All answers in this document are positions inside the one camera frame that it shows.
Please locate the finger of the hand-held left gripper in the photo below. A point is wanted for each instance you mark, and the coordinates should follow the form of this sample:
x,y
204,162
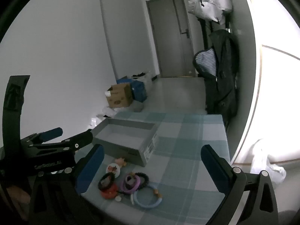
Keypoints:
x,y
79,139
50,133

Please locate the person's left hand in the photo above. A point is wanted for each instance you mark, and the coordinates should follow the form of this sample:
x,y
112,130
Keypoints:
x,y
15,195

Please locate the black jacket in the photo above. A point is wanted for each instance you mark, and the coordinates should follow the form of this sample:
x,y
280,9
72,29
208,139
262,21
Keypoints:
x,y
222,86

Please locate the tan small toy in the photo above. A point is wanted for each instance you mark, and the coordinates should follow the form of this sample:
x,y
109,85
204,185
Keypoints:
x,y
120,162

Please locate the brown cardboard box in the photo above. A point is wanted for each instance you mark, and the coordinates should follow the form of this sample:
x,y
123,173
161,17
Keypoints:
x,y
119,96

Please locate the grey cardboard box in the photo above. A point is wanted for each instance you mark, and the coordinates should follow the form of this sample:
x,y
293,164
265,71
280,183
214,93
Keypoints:
x,y
121,136

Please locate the striped shirt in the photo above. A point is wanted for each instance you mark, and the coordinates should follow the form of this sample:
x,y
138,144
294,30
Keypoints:
x,y
206,61

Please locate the white round hair clip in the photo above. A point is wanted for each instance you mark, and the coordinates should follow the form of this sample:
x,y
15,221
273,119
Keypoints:
x,y
113,170

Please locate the grey door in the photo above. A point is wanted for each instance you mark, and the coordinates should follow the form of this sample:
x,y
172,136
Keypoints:
x,y
168,39

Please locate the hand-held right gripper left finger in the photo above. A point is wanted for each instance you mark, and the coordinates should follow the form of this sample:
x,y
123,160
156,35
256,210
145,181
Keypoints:
x,y
90,168

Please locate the white plastic bag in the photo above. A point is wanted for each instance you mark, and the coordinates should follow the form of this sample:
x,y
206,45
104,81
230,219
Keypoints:
x,y
106,111
262,159

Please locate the white bag with black items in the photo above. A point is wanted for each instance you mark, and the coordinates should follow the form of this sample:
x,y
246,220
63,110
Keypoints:
x,y
141,76

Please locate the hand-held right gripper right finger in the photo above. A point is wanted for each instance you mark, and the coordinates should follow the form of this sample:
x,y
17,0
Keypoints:
x,y
215,168

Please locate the blue box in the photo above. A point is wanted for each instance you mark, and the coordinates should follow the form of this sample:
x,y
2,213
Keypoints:
x,y
139,90

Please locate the white backpack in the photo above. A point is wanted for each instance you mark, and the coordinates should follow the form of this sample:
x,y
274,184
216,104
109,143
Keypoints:
x,y
208,2

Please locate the checked teal tablecloth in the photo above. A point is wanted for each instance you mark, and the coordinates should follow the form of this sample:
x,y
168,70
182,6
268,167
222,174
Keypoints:
x,y
187,145

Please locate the small white disc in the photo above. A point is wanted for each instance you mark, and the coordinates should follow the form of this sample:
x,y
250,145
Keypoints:
x,y
118,199

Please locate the red hair accessory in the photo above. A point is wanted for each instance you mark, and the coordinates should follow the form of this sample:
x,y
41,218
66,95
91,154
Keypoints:
x,y
110,193

